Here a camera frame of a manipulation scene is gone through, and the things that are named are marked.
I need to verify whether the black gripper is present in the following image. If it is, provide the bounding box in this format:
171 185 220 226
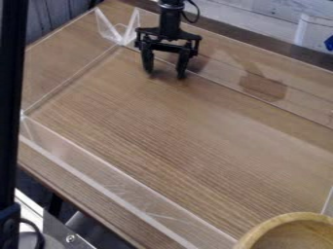
133 27 202 79

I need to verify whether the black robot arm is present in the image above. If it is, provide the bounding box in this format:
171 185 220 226
133 0 202 79

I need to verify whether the brown wooden bowl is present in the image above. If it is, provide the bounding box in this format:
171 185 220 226
232 212 333 249

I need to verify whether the white container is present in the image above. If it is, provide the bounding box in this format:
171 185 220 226
294 14 333 54

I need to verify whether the black foreground pole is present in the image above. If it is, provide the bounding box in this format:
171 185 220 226
0 0 28 249

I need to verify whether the blue object at edge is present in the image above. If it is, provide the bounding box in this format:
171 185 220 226
323 35 333 52

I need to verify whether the clear acrylic tray wall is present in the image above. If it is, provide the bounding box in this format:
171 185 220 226
20 2 333 249

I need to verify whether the black cable loop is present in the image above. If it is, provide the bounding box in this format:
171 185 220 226
20 217 47 249

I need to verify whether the grey metal bracket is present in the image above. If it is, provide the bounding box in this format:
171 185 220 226
43 212 96 249

